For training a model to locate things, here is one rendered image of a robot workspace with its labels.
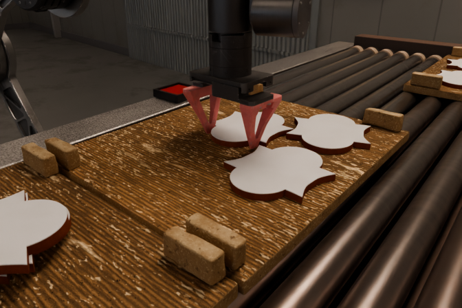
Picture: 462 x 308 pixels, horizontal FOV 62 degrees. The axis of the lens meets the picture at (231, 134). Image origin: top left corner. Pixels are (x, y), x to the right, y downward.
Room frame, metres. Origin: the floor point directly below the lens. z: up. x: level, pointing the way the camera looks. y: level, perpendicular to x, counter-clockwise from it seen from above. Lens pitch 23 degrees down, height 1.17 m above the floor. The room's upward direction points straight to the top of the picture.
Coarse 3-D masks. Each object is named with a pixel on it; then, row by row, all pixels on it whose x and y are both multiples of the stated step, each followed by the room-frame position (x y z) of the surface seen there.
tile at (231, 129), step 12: (228, 120) 0.57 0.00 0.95; (240, 120) 0.57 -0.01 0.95; (276, 120) 0.57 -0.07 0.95; (216, 132) 0.52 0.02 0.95; (228, 132) 0.52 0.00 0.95; (240, 132) 0.52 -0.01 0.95; (264, 132) 0.52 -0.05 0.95; (276, 132) 0.52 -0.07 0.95; (228, 144) 0.49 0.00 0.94; (240, 144) 0.49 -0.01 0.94; (264, 144) 0.48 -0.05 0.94
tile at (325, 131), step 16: (304, 128) 0.53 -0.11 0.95; (320, 128) 0.53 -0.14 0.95; (336, 128) 0.53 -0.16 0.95; (352, 128) 0.53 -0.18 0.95; (368, 128) 0.54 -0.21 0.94; (304, 144) 0.49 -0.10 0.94; (320, 144) 0.48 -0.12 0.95; (336, 144) 0.48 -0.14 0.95; (352, 144) 0.48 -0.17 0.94; (368, 144) 0.48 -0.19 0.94
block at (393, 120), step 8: (368, 112) 0.57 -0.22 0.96; (376, 112) 0.57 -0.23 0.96; (384, 112) 0.56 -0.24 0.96; (392, 112) 0.56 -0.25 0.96; (368, 120) 0.57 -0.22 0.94; (376, 120) 0.56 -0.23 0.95; (384, 120) 0.56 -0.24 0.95; (392, 120) 0.55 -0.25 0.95; (400, 120) 0.54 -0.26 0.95; (384, 128) 0.55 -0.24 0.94; (392, 128) 0.55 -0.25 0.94; (400, 128) 0.54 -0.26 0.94
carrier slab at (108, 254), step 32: (0, 192) 0.37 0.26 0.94; (32, 192) 0.37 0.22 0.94; (64, 192) 0.37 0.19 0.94; (96, 224) 0.31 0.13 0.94; (128, 224) 0.31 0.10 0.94; (64, 256) 0.26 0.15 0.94; (96, 256) 0.26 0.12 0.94; (128, 256) 0.26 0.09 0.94; (160, 256) 0.26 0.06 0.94; (0, 288) 0.23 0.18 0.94; (32, 288) 0.23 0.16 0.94; (64, 288) 0.23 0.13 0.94; (96, 288) 0.23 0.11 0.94; (128, 288) 0.23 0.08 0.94; (160, 288) 0.23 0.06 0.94; (192, 288) 0.23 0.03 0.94; (224, 288) 0.23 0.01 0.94
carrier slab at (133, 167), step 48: (96, 144) 0.50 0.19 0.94; (144, 144) 0.50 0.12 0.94; (192, 144) 0.50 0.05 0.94; (288, 144) 0.50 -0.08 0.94; (384, 144) 0.50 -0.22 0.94; (96, 192) 0.38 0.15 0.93; (144, 192) 0.37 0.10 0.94; (192, 192) 0.37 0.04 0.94; (336, 192) 0.37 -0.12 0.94; (288, 240) 0.29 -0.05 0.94; (240, 288) 0.24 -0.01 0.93
